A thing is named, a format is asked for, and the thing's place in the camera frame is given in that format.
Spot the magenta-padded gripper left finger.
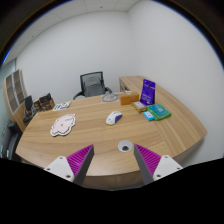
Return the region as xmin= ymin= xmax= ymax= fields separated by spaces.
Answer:
xmin=43 ymin=143 xmax=95 ymax=187

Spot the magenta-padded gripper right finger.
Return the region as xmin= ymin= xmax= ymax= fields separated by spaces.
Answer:
xmin=133 ymin=143 xmax=184 ymax=186

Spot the white and blue computer mouse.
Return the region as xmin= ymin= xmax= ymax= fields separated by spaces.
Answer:
xmin=105 ymin=110 xmax=123 ymax=126

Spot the pink pig-shaped mouse pad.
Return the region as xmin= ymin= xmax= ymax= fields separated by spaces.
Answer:
xmin=49 ymin=113 xmax=77 ymax=138

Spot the blue tissue packet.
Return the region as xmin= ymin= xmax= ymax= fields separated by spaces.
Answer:
xmin=142 ymin=110 xmax=155 ymax=122

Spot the green wipes packet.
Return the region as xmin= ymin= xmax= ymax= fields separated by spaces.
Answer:
xmin=146 ymin=103 xmax=172 ymax=121

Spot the black padded chair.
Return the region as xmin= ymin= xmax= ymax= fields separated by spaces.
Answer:
xmin=1 ymin=121 xmax=23 ymax=159

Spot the white sheet with green-purple prints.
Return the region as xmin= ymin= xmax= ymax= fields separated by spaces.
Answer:
xmin=52 ymin=100 xmax=73 ymax=112

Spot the tan wrapped packet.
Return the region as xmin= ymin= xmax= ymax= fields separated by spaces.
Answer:
xmin=132 ymin=101 xmax=148 ymax=113

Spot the black desk stand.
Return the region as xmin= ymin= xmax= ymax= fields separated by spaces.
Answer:
xmin=22 ymin=95 xmax=38 ymax=126

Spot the black box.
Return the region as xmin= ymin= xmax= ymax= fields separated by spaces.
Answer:
xmin=38 ymin=92 xmax=53 ymax=105

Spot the purple stand-up pouch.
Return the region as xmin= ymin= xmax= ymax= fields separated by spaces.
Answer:
xmin=139 ymin=78 xmax=157 ymax=107

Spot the orange-brown wooden box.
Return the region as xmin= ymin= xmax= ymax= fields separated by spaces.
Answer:
xmin=118 ymin=92 xmax=140 ymax=106

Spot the black mesh office chair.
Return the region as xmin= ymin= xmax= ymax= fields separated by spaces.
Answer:
xmin=72 ymin=70 xmax=113 ymax=100

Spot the wooden shelf unit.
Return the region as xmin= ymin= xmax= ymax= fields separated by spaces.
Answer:
xmin=2 ymin=69 xmax=29 ymax=133

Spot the wooden side desk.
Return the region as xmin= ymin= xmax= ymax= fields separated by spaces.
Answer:
xmin=119 ymin=75 xmax=158 ymax=95

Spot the white cable grommet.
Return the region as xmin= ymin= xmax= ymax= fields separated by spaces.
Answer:
xmin=117 ymin=139 xmax=133 ymax=153

